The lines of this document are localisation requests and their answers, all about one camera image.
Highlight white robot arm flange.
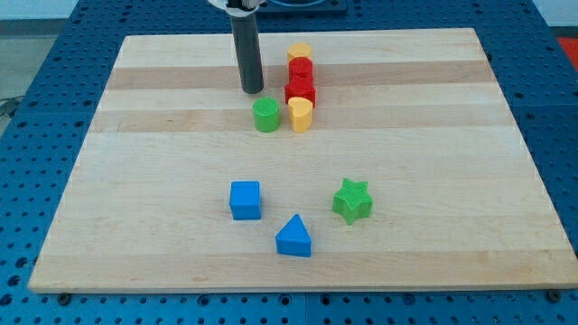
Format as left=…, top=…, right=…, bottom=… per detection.
left=208, top=0, right=266, bottom=17

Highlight blue cube block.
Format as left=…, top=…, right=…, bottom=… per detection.
left=229, top=181, right=261, bottom=221

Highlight yellow heart block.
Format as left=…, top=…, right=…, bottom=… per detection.
left=287, top=97, right=313, bottom=133

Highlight green cylinder block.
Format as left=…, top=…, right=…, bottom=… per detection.
left=252, top=97, right=281, bottom=133

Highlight green star block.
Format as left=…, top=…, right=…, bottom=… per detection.
left=331, top=178, right=373, bottom=226

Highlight blue triangle block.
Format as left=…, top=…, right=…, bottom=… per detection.
left=275, top=214, right=312, bottom=257

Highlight red star block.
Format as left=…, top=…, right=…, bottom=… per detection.
left=284, top=76, right=316, bottom=107

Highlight light wooden board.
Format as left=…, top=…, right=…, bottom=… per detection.
left=29, top=28, right=577, bottom=293

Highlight red cylinder block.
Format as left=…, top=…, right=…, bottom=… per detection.
left=288, top=57, right=314, bottom=81

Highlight yellow cylinder block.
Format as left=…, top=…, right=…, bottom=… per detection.
left=287, top=42, right=312, bottom=62

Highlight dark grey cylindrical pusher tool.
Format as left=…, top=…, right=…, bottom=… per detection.
left=230, top=12, right=264, bottom=94

